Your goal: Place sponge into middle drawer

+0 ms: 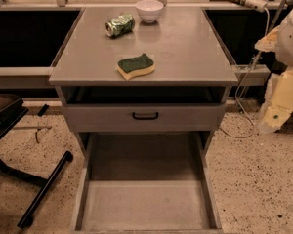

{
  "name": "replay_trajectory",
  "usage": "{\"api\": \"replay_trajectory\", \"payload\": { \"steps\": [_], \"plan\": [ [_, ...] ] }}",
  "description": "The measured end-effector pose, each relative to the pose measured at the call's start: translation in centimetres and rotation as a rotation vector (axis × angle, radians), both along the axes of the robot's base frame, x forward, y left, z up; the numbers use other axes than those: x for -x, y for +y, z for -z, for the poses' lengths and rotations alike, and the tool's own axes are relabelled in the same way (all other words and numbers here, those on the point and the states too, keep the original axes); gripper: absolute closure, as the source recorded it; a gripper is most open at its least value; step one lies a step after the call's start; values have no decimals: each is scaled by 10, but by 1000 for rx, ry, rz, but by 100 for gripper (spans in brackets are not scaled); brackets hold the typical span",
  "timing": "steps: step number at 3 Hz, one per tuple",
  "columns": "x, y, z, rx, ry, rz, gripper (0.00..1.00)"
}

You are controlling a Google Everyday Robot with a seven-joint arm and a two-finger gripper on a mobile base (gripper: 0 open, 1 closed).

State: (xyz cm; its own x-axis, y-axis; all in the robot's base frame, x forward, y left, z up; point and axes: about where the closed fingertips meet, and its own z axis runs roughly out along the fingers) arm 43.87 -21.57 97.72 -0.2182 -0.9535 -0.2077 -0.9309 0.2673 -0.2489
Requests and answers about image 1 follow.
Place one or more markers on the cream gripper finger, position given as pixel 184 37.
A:
pixel 269 42
pixel 278 105

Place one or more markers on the green and yellow sponge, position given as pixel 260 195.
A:
pixel 135 67

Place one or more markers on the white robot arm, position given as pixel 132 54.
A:
pixel 284 53

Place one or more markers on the grey drawer cabinet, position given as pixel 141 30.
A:
pixel 190 64

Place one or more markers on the open grey middle drawer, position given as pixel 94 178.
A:
pixel 145 184

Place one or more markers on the white ceramic bowl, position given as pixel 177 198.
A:
pixel 149 10

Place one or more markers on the crushed green soda can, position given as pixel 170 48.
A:
pixel 119 25

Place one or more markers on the grey side shelf bracket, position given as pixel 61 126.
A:
pixel 251 77

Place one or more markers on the closed top drawer, black handle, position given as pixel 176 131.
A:
pixel 143 118

